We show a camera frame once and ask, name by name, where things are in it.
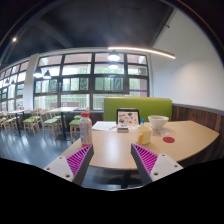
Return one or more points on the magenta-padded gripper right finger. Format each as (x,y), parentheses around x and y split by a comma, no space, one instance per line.
(161,166)

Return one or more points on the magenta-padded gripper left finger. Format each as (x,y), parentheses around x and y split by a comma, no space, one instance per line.
(63,168)

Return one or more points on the clear red-capped drink bottle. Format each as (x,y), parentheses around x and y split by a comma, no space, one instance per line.
(85,131)

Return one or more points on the flat round red coaster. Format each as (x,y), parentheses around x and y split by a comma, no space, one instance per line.
(168,139)

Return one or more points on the white cup with yellow drink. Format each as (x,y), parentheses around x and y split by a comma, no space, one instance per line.
(144,135)

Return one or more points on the white bowl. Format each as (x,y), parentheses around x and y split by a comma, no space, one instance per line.
(158,122)

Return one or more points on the green-seated wooden chairs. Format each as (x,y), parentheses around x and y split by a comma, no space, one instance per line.
(50,121)

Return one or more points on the small blue-capped bottle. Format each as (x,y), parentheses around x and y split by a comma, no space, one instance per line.
(142,121)

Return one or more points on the small dark flat box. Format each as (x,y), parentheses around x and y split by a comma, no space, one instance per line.
(122,129)

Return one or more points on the black tablet with stickers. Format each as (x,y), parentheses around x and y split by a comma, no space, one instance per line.
(128,118)

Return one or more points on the white paper sheet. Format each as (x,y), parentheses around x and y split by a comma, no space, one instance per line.
(104,125)

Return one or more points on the light wooden dining table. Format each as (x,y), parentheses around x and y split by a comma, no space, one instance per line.
(17,111)
(61,109)

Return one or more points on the green upholstered bench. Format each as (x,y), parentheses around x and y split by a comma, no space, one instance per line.
(146,108)

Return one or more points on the large dark-framed gridded window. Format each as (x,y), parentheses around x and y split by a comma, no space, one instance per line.
(76,69)

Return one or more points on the long curved ceiling light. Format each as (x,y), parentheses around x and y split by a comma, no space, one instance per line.
(143,50)

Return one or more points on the hanging pendant lamps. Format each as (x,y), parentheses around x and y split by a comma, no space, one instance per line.
(113,56)

